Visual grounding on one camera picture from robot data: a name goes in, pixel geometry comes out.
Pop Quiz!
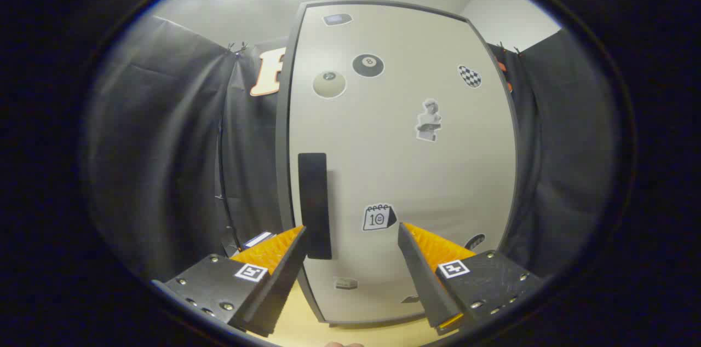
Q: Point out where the black door handle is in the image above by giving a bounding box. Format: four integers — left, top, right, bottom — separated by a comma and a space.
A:
297, 153, 333, 260

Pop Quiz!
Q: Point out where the grey cabinet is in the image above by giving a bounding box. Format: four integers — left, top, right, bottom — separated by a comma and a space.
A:
275, 0, 521, 329

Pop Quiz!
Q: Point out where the white book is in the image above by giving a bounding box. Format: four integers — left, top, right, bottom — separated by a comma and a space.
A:
241, 231, 276, 252

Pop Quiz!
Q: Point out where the white cabinet door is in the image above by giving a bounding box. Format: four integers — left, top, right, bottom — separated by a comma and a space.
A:
288, 2, 520, 326

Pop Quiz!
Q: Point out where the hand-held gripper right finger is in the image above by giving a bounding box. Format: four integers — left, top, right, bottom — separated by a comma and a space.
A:
397, 221, 544, 337

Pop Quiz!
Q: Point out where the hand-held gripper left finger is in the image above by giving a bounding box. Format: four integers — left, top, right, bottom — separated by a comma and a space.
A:
152, 225, 308, 338

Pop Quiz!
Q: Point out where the black backdrop cloth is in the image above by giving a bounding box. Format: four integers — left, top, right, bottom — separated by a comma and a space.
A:
82, 14, 617, 282

